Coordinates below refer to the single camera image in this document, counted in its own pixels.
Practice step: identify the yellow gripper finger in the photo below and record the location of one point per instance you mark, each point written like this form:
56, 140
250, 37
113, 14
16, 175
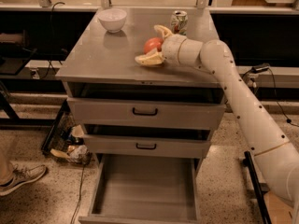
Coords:
153, 57
163, 31

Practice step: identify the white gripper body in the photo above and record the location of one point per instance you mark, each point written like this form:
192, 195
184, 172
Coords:
170, 49

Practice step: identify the red apple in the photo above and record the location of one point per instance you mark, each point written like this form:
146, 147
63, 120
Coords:
153, 43

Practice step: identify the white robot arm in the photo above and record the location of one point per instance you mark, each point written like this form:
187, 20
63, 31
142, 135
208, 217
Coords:
275, 155

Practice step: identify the grey drawer cabinet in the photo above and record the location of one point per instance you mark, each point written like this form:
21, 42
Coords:
102, 66

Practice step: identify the grey top drawer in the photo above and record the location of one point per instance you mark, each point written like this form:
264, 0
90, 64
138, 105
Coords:
170, 114

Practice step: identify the grey middle drawer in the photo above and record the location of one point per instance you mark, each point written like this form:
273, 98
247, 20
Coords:
123, 145

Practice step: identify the grey open bottom drawer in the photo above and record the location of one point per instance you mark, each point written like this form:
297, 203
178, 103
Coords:
143, 190

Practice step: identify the green white soda can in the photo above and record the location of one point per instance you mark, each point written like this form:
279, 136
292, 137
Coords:
178, 22

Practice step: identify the white bowl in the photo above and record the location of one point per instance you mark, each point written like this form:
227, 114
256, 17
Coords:
112, 19

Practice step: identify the black power adapter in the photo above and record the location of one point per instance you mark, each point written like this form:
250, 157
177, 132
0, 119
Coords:
260, 68

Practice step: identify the black metal bar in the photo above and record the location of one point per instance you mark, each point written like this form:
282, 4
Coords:
257, 188

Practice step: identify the grey sneaker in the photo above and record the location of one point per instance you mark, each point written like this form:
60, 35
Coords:
22, 177

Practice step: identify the cardboard box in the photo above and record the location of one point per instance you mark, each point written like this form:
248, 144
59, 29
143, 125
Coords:
279, 212

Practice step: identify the black top drawer handle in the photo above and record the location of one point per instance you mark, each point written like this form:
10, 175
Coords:
150, 113

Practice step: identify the black drawer handle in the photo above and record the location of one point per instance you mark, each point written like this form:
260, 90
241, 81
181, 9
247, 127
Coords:
146, 146
150, 113

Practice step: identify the black middle drawer handle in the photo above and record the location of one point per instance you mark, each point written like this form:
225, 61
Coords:
146, 146

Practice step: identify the wire basket with trash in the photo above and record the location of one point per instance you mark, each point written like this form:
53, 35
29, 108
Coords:
64, 141

